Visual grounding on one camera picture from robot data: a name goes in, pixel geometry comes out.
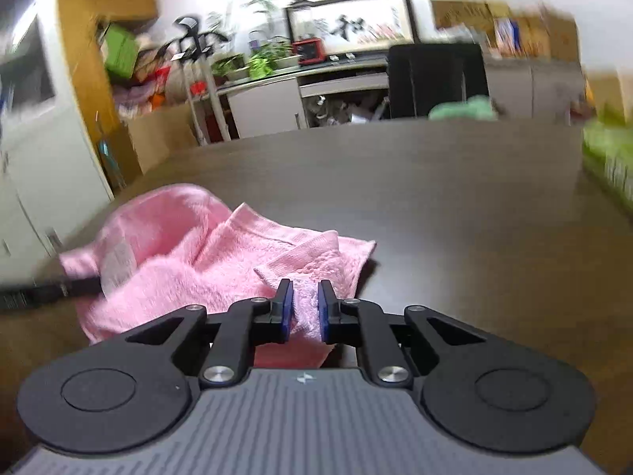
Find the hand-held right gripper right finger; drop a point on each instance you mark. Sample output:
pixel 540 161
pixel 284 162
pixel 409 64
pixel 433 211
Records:
pixel 324 314

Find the grey low cabinet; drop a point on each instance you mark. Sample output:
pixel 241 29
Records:
pixel 534 86

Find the white drawer unit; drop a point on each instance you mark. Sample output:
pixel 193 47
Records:
pixel 264 109

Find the stack of green packets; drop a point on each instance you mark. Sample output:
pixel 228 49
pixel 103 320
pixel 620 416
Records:
pixel 611 151

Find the framed calligraphy picture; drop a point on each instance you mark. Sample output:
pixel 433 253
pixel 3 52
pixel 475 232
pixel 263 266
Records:
pixel 356 22

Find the red appliance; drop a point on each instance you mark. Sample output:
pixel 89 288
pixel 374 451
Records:
pixel 309 51

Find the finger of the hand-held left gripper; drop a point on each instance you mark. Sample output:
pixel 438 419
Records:
pixel 74 286

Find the green box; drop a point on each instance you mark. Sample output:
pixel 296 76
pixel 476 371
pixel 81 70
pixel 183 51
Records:
pixel 120 52

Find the black office chair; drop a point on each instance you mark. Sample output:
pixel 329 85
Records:
pixel 435 79

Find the grey desk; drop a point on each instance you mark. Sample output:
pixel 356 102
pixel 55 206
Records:
pixel 341 76

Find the pink towel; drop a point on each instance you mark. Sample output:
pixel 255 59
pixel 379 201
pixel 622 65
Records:
pixel 188 267

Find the white glass-door cabinet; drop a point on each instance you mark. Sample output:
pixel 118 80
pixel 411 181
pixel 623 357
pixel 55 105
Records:
pixel 29 158

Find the row of cardboard boxes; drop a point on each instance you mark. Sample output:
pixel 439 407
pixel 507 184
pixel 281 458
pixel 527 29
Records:
pixel 504 27

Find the green cloth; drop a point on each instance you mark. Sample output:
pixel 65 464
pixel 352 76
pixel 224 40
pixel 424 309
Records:
pixel 462 108

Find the pile of colourful clothes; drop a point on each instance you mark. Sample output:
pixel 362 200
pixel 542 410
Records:
pixel 148 81

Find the tall green potted plant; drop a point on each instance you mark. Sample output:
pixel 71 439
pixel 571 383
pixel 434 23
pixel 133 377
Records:
pixel 232 10

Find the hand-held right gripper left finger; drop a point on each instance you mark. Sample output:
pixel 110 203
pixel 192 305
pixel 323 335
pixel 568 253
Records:
pixel 286 312

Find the brown wooden cabinet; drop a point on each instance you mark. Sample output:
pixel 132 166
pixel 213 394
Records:
pixel 81 49

